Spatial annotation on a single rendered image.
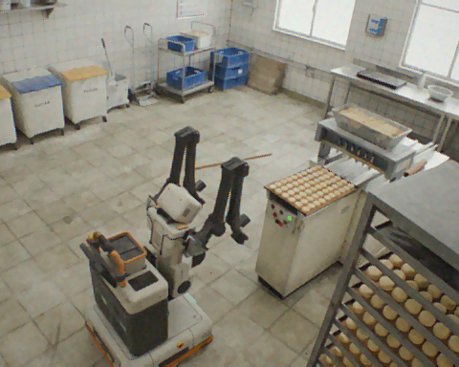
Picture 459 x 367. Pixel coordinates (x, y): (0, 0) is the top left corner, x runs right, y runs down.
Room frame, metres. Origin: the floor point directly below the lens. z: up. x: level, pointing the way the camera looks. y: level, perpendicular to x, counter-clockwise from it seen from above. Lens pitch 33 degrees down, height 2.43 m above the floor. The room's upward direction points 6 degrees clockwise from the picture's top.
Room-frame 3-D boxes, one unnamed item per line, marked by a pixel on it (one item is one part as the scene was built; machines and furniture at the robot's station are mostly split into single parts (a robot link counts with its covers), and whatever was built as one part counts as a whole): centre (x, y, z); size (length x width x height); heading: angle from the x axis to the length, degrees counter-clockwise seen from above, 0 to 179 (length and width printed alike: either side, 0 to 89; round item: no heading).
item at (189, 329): (1.69, 0.44, 0.16); 0.67 x 0.64 x 0.25; 133
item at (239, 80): (7.07, 0.23, 0.10); 0.60 x 0.40 x 0.20; 139
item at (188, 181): (2.16, 0.25, 1.18); 0.11 x 0.06 x 0.43; 44
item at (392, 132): (2.85, -1.01, 1.28); 0.54 x 0.27 x 0.06; 44
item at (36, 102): (4.51, 2.55, 0.38); 0.64 x 0.54 x 0.77; 50
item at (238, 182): (1.85, -0.04, 1.18); 0.11 x 0.06 x 0.43; 43
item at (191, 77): (6.38, 0.89, 0.29); 0.56 x 0.38 x 0.20; 149
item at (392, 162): (2.85, -1.01, 1.01); 0.72 x 0.33 x 0.34; 44
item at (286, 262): (2.50, -0.65, 0.45); 0.70 x 0.34 x 0.90; 134
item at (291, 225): (2.25, -0.38, 0.77); 0.24 x 0.04 x 0.14; 44
